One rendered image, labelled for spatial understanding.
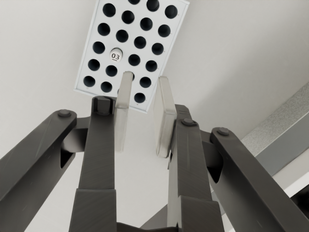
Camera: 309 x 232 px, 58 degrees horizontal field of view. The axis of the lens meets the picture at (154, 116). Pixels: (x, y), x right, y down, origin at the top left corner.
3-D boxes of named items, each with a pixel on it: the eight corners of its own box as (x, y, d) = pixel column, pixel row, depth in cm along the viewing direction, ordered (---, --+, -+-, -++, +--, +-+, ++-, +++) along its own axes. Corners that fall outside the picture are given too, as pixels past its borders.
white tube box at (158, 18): (146, 101, 35) (146, 114, 31) (80, 79, 33) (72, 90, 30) (185, 0, 30) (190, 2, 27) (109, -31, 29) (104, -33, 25)
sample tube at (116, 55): (123, 55, 32) (119, 65, 28) (112, 51, 32) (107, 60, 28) (126, 44, 31) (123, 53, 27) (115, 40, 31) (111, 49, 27)
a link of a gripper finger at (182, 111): (178, 140, 14) (235, 147, 14) (169, 102, 19) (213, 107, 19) (172, 165, 15) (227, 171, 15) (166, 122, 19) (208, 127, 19)
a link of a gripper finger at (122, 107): (123, 154, 16) (110, 153, 16) (128, 107, 23) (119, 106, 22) (128, 107, 15) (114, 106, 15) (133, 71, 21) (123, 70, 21)
